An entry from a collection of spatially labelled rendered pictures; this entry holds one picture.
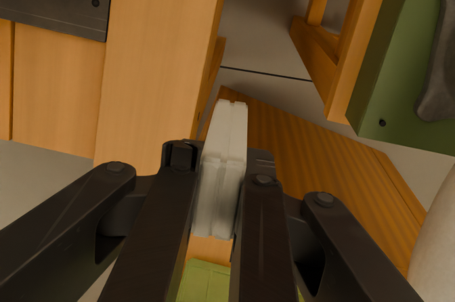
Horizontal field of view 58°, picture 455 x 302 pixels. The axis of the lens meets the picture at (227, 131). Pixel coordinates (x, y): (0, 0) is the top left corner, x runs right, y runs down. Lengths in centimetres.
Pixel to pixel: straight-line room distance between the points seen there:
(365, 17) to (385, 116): 15
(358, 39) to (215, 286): 50
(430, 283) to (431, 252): 3
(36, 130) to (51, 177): 116
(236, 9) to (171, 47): 90
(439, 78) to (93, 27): 45
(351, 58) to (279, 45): 86
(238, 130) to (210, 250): 70
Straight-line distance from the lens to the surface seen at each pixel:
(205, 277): 83
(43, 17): 63
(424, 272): 50
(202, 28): 57
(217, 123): 16
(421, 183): 178
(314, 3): 123
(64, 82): 66
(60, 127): 69
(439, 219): 48
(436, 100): 57
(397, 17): 55
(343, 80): 64
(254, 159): 15
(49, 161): 182
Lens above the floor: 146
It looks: 68 degrees down
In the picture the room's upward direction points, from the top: 170 degrees counter-clockwise
